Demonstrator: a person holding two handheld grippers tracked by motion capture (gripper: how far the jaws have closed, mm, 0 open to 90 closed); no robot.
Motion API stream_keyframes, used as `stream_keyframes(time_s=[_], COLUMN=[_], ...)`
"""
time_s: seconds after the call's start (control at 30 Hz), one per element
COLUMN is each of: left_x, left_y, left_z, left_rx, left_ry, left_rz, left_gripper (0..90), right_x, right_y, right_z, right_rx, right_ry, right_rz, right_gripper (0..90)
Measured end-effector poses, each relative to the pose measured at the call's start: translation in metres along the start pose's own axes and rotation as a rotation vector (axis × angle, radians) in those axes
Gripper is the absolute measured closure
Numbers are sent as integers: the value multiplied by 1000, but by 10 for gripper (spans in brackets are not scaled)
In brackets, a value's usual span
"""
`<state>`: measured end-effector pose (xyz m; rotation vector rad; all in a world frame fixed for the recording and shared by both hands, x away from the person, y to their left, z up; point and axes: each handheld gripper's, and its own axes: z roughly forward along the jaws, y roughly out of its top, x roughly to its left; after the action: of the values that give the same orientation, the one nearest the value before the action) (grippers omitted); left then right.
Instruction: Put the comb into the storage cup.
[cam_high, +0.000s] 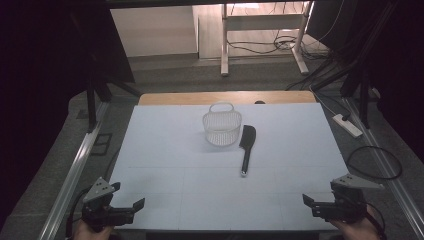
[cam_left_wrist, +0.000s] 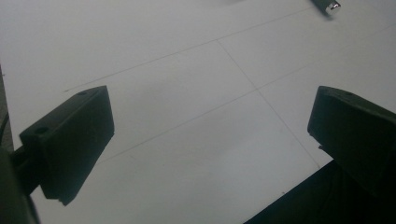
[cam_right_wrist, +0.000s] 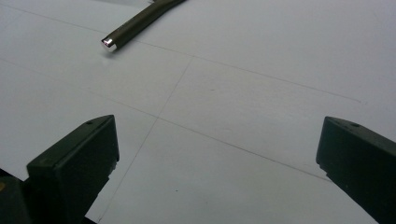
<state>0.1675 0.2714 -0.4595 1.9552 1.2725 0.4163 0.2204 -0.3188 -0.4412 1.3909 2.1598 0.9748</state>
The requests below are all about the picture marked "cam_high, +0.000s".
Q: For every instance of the dark curtain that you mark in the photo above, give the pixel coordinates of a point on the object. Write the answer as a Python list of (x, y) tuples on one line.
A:
[(403, 66), (33, 83)]

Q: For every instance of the white desk frame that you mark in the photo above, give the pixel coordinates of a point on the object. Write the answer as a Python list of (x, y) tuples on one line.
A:
[(263, 21)]

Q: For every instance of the aluminium rail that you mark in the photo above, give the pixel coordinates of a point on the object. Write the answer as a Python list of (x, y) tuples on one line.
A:
[(393, 181), (71, 181)]

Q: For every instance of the person's left hand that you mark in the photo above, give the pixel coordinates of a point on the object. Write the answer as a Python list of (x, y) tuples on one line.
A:
[(88, 232)]

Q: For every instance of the white table cover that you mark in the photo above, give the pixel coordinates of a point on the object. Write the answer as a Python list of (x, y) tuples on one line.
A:
[(186, 173)]

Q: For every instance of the white power strip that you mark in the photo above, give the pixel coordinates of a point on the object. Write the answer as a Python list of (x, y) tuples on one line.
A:
[(348, 126)]

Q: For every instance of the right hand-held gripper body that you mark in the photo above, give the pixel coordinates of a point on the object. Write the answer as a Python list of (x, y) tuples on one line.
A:
[(346, 205)]

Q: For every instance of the person's right hand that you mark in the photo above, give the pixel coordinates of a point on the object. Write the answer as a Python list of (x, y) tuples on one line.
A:
[(358, 230)]

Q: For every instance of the small black object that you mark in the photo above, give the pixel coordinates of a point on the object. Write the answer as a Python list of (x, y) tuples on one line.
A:
[(259, 102)]

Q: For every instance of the black spatula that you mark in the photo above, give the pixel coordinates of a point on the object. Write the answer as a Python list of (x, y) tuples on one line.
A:
[(247, 140)]

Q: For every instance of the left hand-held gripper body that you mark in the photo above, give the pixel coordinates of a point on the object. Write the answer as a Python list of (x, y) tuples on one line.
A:
[(100, 210)]

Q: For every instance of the black rectangular floor frame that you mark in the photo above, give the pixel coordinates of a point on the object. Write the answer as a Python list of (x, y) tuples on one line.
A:
[(94, 148)]

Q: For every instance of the black tripod stand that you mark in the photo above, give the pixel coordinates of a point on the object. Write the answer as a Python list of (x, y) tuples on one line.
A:
[(364, 100), (91, 100)]

